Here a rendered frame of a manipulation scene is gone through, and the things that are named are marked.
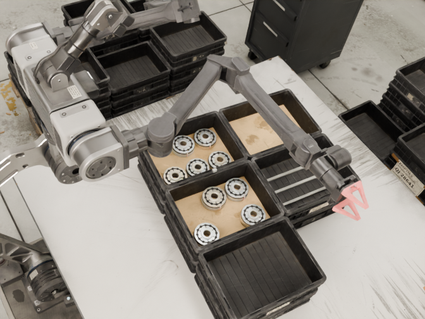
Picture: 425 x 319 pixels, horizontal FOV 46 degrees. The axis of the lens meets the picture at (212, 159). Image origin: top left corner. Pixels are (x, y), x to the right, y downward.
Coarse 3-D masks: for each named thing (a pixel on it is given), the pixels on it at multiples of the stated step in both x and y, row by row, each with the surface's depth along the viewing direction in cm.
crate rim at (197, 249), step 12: (228, 168) 209; (252, 168) 211; (192, 180) 204; (168, 192) 199; (276, 204) 202; (180, 216) 193; (276, 216) 198; (252, 228) 194; (192, 240) 188; (216, 240) 189
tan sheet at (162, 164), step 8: (208, 128) 234; (192, 136) 230; (216, 136) 232; (216, 144) 229; (200, 152) 225; (208, 152) 226; (152, 160) 219; (160, 160) 220; (168, 160) 220; (176, 160) 221; (184, 160) 222; (232, 160) 225; (160, 168) 217; (184, 168) 219
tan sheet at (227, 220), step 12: (252, 192) 216; (180, 204) 208; (192, 204) 209; (228, 204) 211; (240, 204) 211; (192, 216) 205; (204, 216) 206; (216, 216) 207; (228, 216) 207; (192, 228) 202; (228, 228) 204; (240, 228) 205
